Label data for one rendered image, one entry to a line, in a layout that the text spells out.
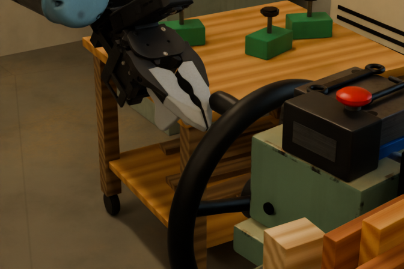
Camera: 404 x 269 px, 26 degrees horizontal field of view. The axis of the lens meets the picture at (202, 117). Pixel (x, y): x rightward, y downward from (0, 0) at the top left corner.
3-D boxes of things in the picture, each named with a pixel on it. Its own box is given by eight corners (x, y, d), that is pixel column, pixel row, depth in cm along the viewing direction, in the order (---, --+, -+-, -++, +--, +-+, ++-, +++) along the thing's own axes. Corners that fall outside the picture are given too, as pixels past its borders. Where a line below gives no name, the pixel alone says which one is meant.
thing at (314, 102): (351, 101, 88) (356, 49, 86) (443, 139, 80) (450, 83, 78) (256, 139, 80) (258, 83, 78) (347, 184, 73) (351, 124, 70)
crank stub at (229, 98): (207, 113, 98) (223, 102, 99) (241, 130, 94) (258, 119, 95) (202, 94, 97) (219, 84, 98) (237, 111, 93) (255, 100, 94)
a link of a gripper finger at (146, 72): (184, 100, 99) (146, 47, 103) (189, 89, 98) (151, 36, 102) (151, 107, 96) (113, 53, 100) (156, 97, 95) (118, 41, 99)
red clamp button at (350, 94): (351, 92, 76) (352, 80, 76) (378, 102, 74) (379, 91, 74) (328, 101, 75) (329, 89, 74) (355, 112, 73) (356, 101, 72)
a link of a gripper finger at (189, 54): (214, 92, 102) (176, 39, 106) (219, 83, 101) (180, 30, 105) (182, 99, 99) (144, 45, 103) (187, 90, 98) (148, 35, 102)
